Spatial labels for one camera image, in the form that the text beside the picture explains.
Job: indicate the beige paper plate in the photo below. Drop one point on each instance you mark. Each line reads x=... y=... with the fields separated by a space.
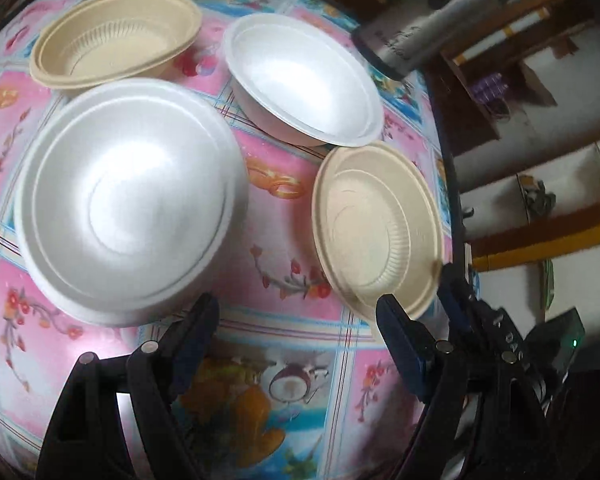
x=370 y=220

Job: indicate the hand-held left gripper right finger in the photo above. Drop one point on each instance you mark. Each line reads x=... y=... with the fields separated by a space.
x=402 y=345

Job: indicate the purple packet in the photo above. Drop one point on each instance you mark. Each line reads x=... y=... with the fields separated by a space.
x=490 y=87

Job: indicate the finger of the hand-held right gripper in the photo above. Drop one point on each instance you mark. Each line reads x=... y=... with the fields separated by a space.
x=452 y=290

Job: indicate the stainless steel thermos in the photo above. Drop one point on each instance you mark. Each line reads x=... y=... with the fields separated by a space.
x=420 y=25

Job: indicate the wooden shelf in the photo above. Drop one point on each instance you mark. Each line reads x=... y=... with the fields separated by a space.
x=530 y=5

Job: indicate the floral pink tablecloth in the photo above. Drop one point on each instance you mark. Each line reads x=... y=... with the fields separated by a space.
x=290 y=260

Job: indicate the small white foam bowl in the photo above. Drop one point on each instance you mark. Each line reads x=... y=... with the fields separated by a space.
x=300 y=75

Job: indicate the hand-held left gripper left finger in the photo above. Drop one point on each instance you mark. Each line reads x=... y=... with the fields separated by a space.
x=195 y=350

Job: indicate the large white foam bowl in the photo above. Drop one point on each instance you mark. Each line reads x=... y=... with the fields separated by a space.
x=130 y=195

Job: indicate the beige ribbed paper bowl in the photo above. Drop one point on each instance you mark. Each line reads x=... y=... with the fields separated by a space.
x=120 y=35

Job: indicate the yellow wooden beam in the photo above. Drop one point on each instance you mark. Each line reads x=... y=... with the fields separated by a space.
x=540 y=245

